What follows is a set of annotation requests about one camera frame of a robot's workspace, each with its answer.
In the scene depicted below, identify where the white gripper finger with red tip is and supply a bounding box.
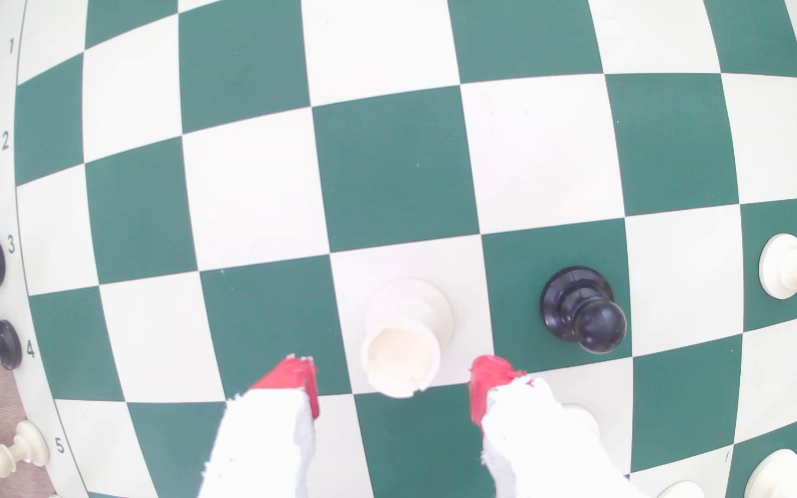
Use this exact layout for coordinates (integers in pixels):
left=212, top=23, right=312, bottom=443
left=471, top=356, right=648, bottom=498
left=198, top=356, right=321, bottom=498

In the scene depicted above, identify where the white chess rook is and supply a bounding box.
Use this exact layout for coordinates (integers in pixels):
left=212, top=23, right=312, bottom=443
left=360, top=278, right=455, bottom=399

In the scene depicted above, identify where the white chess piece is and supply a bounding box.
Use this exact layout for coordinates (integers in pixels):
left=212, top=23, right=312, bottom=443
left=744, top=448, right=797, bottom=498
left=565, top=403, right=601, bottom=440
left=656, top=480, right=707, bottom=498

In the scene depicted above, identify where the green and white chess mat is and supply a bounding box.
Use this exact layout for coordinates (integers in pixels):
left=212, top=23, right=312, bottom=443
left=0, top=0, right=797, bottom=498

